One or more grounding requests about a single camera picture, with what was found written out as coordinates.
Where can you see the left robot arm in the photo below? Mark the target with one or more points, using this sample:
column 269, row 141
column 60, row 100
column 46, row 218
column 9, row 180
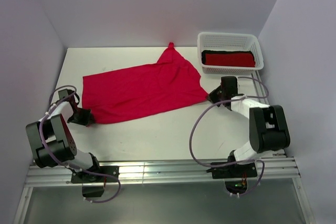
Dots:
column 52, row 143

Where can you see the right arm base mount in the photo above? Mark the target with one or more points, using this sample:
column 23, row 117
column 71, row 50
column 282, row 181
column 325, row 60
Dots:
column 240, row 172

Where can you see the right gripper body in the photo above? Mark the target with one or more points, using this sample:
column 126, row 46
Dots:
column 216, row 95

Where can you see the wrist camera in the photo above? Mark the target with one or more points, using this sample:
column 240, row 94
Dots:
column 229, row 86
column 69, row 96

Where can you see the rolled red t-shirt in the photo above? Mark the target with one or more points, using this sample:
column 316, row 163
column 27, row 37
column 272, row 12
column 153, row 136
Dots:
column 228, row 59

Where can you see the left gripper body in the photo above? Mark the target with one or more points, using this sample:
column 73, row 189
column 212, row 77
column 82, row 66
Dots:
column 82, row 117

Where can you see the red t-shirt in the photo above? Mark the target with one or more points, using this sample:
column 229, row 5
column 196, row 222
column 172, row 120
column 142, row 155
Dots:
column 228, row 59
column 136, row 92

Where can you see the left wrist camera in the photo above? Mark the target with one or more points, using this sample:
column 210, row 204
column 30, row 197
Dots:
column 69, row 96

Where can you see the white plastic basket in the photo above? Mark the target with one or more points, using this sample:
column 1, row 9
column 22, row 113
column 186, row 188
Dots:
column 229, row 53

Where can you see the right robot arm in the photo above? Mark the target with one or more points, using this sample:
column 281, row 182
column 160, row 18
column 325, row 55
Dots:
column 268, row 129

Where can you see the aluminium table frame rail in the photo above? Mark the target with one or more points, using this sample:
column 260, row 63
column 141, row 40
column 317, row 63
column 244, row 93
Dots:
column 162, row 162

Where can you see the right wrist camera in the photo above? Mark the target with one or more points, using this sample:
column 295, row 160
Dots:
column 229, row 86

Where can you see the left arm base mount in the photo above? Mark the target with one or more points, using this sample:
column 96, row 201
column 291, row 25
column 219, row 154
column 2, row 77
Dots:
column 93, row 186

